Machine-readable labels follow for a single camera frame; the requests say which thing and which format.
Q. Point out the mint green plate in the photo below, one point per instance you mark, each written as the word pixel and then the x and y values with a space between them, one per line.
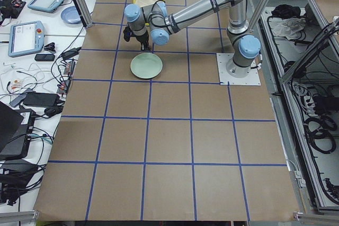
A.
pixel 146 65

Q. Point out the black laptop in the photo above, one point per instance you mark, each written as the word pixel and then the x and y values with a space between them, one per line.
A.
pixel 16 127

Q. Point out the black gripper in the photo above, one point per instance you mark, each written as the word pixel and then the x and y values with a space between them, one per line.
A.
pixel 143 39

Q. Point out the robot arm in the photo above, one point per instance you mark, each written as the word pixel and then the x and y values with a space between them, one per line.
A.
pixel 153 23

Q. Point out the near teach pendant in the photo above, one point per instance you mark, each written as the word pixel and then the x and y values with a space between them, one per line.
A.
pixel 26 39

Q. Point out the crumpled white cloth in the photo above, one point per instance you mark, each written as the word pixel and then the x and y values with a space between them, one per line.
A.
pixel 289 28

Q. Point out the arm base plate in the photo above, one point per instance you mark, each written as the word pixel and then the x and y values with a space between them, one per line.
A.
pixel 230 74

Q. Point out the blue plate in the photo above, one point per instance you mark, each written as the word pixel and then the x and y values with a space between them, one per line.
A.
pixel 70 15

